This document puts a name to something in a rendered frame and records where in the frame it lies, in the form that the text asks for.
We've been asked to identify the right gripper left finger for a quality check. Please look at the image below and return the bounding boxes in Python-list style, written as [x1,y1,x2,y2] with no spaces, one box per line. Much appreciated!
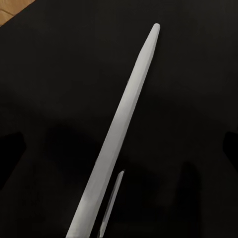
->
[0,132,26,191]

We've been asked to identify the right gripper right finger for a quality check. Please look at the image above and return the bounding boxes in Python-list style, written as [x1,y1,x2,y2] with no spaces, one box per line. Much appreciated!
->
[222,131,238,172]

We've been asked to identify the pen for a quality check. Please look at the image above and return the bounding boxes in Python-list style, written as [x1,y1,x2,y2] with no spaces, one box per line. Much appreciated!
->
[66,23,160,238]

